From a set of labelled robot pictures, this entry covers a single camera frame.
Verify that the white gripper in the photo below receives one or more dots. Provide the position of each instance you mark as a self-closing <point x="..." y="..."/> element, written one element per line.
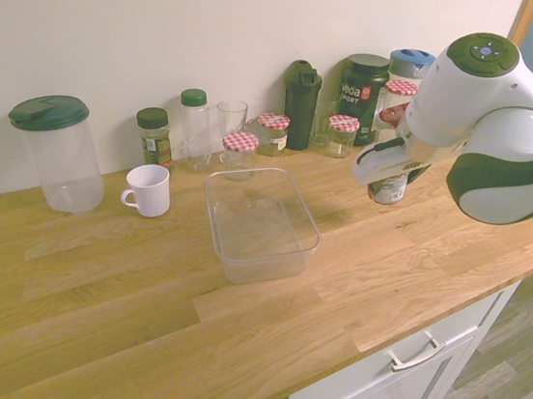
<point x="382" y="167"/>

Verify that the cereal cup with foil lid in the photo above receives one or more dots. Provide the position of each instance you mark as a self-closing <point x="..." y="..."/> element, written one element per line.
<point x="389" y="190"/>

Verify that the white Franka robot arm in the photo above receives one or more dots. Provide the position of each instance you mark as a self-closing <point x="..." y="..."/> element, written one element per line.
<point x="508" y="132"/>

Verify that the clear rectangular plastic container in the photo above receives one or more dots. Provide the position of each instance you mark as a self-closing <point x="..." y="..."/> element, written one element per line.
<point x="262" y="238"/>

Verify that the faceted jar red checked lid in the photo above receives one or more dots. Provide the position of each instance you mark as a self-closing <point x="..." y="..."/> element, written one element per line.
<point x="389" y="117"/>

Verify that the labelled jar red checked lid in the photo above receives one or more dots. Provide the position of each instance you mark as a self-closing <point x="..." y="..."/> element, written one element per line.
<point x="273" y="127"/>
<point x="341" y="138"/>

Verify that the black protein powder tub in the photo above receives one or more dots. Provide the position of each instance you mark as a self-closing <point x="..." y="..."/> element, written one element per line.
<point x="362" y="94"/>

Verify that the glass jar red checked lid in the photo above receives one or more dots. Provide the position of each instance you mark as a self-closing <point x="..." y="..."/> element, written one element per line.
<point x="240" y="143"/>
<point x="401" y="88"/>

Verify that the black shaker bottle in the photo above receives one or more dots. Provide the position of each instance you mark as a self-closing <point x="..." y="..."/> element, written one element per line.
<point x="299" y="106"/>

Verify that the translucent canister blue lid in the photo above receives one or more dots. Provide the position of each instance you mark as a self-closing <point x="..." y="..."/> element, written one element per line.
<point x="409" y="64"/>

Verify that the tall drinking glass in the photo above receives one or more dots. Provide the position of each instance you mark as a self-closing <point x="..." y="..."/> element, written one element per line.
<point x="232" y="117"/>

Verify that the clear bottle green cap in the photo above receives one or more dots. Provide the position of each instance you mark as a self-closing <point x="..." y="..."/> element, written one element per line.
<point x="195" y="127"/>

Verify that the white kitchen cabinet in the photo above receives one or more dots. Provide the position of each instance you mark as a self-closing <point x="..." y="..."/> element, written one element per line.
<point x="369" y="392"/>

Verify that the spice jar dark lid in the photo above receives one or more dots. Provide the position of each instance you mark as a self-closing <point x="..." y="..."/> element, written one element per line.
<point x="156" y="142"/>

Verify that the white mug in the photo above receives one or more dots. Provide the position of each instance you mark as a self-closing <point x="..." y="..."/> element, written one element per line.
<point x="150" y="192"/>

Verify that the clear pitcher green lid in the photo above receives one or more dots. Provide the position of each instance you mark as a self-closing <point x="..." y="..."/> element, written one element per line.
<point x="48" y="114"/>

